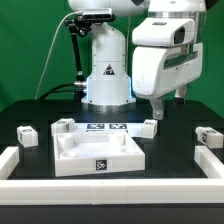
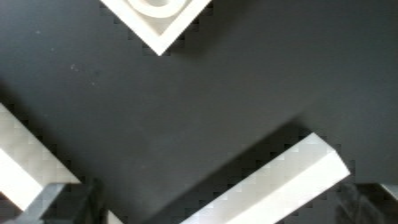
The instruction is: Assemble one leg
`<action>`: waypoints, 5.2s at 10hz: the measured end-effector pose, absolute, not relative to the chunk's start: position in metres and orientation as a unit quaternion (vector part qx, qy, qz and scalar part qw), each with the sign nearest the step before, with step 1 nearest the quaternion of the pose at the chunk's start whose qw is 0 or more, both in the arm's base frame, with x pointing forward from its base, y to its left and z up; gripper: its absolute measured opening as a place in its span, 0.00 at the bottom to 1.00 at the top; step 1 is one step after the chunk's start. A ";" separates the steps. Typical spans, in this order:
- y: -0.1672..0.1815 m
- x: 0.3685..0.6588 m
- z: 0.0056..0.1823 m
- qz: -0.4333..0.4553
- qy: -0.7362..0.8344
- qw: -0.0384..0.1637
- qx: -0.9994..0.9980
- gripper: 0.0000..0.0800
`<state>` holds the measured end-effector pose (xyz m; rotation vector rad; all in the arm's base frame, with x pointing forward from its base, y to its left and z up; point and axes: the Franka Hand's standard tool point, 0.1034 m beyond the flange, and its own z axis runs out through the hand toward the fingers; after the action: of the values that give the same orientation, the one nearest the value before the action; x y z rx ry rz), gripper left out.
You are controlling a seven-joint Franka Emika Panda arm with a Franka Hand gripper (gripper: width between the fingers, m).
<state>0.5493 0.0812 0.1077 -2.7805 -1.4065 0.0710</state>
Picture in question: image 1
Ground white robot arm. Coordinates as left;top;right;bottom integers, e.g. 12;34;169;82
68;0;207;120

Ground white square tabletop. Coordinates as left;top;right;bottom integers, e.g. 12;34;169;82
53;131;145;177

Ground white camera cable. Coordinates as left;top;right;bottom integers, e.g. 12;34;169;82
34;10;84;100

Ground white marker sheet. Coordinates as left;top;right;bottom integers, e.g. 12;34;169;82
73;123;142;137

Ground grey camera on mount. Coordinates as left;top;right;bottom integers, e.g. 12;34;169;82
82;8;113;20

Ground black base cables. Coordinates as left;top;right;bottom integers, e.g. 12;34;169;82
37;81;88;102

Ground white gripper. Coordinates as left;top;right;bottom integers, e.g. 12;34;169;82
132;17;203;120

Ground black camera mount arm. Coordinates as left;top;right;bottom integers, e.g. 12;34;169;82
64;16;92;81

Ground white U-shaped fence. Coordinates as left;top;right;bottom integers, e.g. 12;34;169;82
0;146;224;205

